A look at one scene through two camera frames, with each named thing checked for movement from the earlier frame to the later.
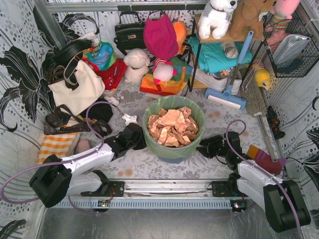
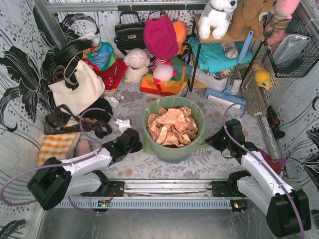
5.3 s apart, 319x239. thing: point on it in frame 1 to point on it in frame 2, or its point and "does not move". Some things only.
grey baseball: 230,49 does not move
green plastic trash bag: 173,102 does not move
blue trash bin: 173,160 to 173,153
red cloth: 111,76 does not move
